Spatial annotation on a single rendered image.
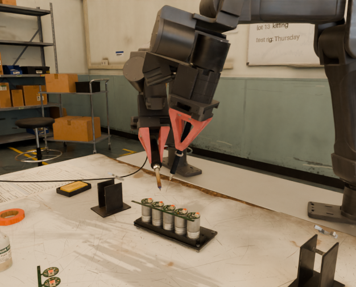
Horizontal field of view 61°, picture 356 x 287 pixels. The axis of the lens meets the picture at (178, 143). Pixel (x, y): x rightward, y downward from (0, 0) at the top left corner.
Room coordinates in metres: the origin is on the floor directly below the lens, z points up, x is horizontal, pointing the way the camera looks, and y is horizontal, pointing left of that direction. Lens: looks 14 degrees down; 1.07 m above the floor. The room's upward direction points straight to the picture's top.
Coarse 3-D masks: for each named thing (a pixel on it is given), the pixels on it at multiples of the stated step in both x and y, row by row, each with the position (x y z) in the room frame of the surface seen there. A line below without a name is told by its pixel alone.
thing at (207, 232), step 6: (138, 228) 0.57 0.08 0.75; (144, 228) 0.56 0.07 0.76; (204, 228) 0.55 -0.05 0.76; (156, 234) 0.54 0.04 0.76; (162, 234) 0.53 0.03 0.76; (204, 234) 0.53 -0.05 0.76; (210, 234) 0.53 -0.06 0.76; (216, 234) 0.54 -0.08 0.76; (174, 240) 0.51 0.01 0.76; (192, 246) 0.49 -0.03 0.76
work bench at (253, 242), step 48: (48, 192) 0.76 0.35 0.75; (96, 192) 0.76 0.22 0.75; (144, 192) 0.76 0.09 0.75; (192, 192) 0.76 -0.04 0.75; (48, 240) 0.53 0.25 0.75; (96, 240) 0.53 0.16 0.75; (144, 240) 0.53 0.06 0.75; (240, 240) 0.53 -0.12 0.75; (288, 240) 0.53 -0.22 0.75; (336, 240) 0.53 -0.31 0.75
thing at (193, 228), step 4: (188, 220) 0.50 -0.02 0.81; (196, 220) 0.50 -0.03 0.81; (188, 224) 0.50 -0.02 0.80; (192, 224) 0.50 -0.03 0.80; (196, 224) 0.50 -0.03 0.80; (188, 228) 0.50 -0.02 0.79; (192, 228) 0.50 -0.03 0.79; (196, 228) 0.50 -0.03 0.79; (188, 232) 0.50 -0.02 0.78; (192, 232) 0.50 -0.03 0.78; (196, 232) 0.50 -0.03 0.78; (188, 236) 0.50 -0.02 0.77; (192, 236) 0.50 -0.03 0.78; (196, 236) 0.50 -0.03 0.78
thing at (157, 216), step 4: (156, 204) 0.56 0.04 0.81; (152, 208) 0.55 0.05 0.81; (160, 208) 0.55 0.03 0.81; (152, 212) 0.55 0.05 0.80; (156, 212) 0.55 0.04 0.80; (160, 212) 0.55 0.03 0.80; (152, 216) 0.55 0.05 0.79; (156, 216) 0.55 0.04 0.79; (160, 216) 0.55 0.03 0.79; (152, 220) 0.55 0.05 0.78; (156, 220) 0.55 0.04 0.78; (160, 220) 0.55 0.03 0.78; (152, 224) 0.55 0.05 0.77; (156, 224) 0.55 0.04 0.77; (160, 224) 0.55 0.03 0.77
